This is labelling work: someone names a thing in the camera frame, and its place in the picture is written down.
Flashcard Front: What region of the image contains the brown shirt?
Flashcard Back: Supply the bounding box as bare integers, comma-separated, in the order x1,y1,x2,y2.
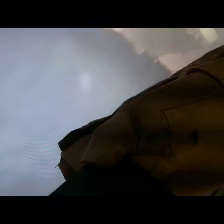
49,45,224,197

